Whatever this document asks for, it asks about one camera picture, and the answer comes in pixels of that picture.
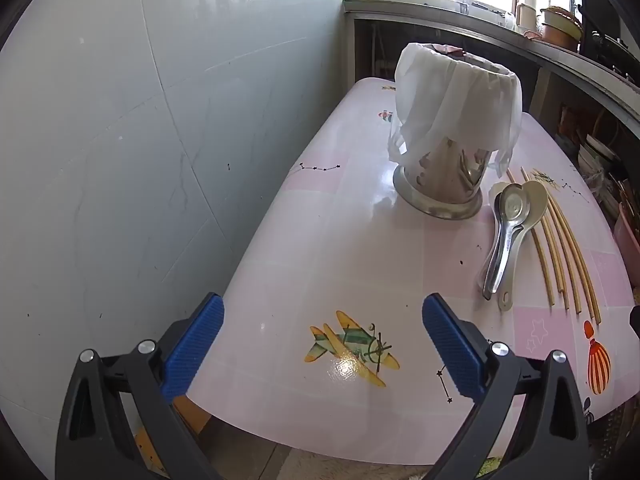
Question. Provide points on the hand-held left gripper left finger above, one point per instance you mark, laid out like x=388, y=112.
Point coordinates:
x=195, y=345

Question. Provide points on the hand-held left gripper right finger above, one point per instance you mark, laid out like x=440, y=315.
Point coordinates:
x=452, y=345

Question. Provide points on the bundle of bamboo chopsticks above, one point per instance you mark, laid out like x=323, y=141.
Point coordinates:
x=542, y=266

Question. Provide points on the stainless steel spoon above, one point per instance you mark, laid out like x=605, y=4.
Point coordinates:
x=517, y=240
x=512, y=202

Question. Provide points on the cream plastic spoon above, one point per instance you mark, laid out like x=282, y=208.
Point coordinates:
x=495, y=191

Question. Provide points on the stainless steel utensil holder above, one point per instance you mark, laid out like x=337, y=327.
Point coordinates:
x=440, y=180

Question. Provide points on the pearl white rice spoon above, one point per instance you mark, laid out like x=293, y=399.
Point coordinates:
x=535, y=200

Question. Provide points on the orange wooden stool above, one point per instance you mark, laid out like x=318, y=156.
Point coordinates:
x=190, y=420

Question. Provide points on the pink printed plastic tablecloth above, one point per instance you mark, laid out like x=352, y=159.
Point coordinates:
x=310, y=260

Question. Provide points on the pink plastic basin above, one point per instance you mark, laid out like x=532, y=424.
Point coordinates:
x=627, y=232

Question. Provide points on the stack of ceramic bowls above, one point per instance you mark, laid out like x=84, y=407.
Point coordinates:
x=597, y=152

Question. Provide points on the white plastic bag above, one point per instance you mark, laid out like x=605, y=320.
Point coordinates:
x=450, y=95

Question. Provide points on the red plastic packet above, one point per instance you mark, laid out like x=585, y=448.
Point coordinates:
x=570, y=120

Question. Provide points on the sink drain pipes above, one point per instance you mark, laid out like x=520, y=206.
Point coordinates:
x=382, y=52

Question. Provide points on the brown cooking pot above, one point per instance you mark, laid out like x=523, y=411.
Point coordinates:
x=557, y=40

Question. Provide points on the concrete kitchen counter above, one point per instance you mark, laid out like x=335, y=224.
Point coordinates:
x=450, y=20

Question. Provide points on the black wok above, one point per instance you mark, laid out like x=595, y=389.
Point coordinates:
x=615, y=55

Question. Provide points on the cream plastic jug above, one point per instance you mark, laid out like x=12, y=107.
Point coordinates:
x=526, y=16

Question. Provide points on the cream bowl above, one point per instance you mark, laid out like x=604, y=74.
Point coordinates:
x=560, y=19

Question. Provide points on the black cabinet appliance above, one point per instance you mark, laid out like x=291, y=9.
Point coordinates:
x=600, y=0

